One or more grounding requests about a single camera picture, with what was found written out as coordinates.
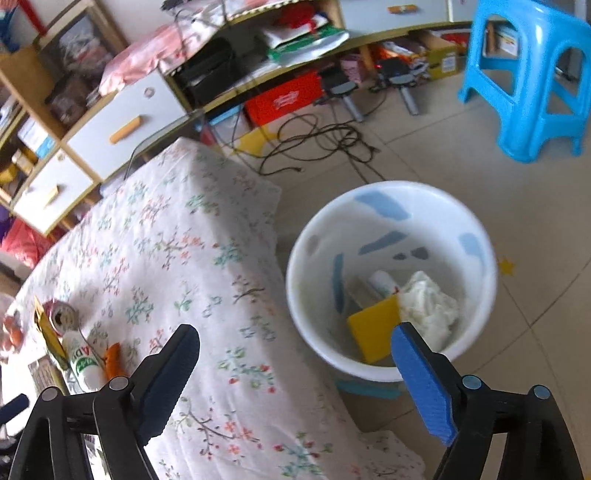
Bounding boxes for white plastic bin blue marks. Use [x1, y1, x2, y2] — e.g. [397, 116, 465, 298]
[285, 181, 499, 384]

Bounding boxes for orange fruits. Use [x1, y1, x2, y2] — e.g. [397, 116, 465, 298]
[2, 314, 24, 352]

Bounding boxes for yellow cardboard box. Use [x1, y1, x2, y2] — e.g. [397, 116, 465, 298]
[418, 30, 472, 79]

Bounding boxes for white bottle green label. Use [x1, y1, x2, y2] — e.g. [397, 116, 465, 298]
[62, 329, 108, 394]

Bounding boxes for pink drink can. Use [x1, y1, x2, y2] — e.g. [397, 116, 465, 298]
[41, 299, 80, 335]

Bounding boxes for orange wrapper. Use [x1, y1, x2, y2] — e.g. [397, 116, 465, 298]
[102, 342, 126, 380]

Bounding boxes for white tube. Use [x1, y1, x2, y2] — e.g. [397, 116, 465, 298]
[368, 271, 402, 298]

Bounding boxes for grey handled device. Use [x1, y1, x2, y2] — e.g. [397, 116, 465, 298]
[372, 58, 423, 116]
[318, 68, 366, 123]

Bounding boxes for floral tablecloth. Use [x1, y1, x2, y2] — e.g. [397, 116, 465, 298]
[0, 137, 428, 480]

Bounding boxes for teal plastic piece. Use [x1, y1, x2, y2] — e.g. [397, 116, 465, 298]
[336, 378, 402, 401]

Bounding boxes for pink cloth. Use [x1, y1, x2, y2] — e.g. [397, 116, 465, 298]
[99, 18, 222, 95]

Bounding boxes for dark printed packet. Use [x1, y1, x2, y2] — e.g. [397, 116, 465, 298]
[28, 356, 63, 393]

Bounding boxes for blue plastic stool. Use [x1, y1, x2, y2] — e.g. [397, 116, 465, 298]
[457, 0, 589, 162]

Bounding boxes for wooden cabinet white drawers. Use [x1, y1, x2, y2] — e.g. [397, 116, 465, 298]
[0, 0, 485, 236]

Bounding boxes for framed picture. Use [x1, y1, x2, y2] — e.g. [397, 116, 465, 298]
[34, 7, 123, 125]

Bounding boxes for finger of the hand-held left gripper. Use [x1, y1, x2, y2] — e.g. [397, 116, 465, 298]
[0, 393, 29, 428]

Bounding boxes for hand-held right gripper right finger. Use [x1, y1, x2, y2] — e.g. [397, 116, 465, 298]
[390, 322, 585, 480]

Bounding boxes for black cable tangle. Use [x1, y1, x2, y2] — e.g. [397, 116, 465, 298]
[256, 113, 382, 177]

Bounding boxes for red box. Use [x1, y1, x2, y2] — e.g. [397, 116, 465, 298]
[243, 74, 324, 126]

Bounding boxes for white tissue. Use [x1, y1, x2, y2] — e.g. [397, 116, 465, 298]
[399, 271, 462, 352]

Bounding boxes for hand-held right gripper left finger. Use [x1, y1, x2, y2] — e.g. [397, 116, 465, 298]
[9, 324, 201, 480]

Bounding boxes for black box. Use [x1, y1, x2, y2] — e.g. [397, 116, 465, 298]
[175, 37, 241, 107]

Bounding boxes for red bag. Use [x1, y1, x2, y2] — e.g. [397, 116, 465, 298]
[0, 219, 49, 268]

